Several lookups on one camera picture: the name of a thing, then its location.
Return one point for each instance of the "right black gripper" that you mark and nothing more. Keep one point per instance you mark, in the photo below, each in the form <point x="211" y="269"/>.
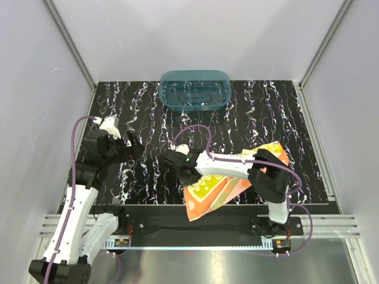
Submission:
<point x="186" y="182"/>

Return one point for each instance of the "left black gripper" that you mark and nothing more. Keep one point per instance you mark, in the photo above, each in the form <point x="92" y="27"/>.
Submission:
<point x="137" y="148"/>

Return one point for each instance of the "yellow patterned towel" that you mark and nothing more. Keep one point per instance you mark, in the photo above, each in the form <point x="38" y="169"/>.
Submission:
<point x="225" y="176"/>

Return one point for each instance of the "orange polka dot towel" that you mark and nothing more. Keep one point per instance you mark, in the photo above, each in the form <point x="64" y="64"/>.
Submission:
<point x="269" y="182"/>

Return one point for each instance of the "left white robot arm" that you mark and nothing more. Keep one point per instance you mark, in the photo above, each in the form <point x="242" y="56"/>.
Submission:
<point x="71" y="252"/>

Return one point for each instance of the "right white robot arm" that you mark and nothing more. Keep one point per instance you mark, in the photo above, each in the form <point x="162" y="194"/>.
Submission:
<point x="212" y="180"/>

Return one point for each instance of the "teal plastic basin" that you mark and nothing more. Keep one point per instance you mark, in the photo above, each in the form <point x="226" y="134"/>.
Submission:
<point x="195" y="90"/>

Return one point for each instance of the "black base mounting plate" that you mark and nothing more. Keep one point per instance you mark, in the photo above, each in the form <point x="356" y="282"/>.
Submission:
<point x="231" y="226"/>

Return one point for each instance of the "left connector board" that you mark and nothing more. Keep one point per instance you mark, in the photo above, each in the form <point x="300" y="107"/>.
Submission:
<point x="122" y="242"/>

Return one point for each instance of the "connector board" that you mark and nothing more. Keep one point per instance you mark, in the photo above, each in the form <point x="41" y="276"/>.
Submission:
<point x="284" y="244"/>
<point x="122" y="242"/>

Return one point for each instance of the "right connector board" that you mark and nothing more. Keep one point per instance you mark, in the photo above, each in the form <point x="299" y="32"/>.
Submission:
<point x="284" y="244"/>

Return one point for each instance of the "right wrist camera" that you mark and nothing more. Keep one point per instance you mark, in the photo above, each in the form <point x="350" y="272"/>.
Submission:
<point x="182" y="148"/>

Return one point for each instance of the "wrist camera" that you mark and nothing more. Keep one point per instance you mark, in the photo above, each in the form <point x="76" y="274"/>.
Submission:
<point x="110" y="125"/>
<point x="182" y="148"/>

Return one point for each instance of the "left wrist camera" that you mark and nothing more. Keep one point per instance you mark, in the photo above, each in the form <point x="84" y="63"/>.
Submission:
<point x="110" y="125"/>

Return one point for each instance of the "left aluminium frame post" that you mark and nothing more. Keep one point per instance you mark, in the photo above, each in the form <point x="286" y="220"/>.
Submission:
<point x="65" y="34"/>

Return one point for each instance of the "aluminium frame post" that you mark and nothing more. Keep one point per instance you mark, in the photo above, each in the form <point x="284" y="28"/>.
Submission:
<point x="65" y="34"/>
<point x="336" y="23"/>

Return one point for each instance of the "front aluminium rail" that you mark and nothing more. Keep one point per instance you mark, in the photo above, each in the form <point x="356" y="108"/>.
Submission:
<point x="323" y="226"/>

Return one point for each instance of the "right aluminium frame post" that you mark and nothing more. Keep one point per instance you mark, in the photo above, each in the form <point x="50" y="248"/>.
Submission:
<point x="336" y="23"/>

